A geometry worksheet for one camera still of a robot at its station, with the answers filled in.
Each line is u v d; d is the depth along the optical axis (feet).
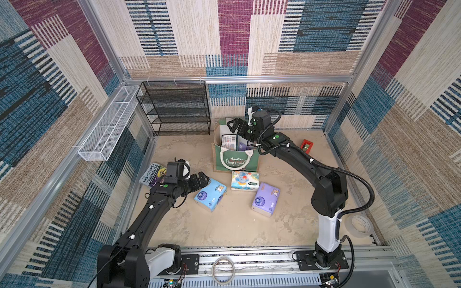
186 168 2.21
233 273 2.31
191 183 2.42
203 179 2.47
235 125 2.48
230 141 3.16
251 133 2.39
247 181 3.01
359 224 2.72
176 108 3.59
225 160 3.02
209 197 2.86
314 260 2.38
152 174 3.24
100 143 2.34
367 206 1.53
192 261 2.46
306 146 3.43
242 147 3.26
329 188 1.60
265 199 2.80
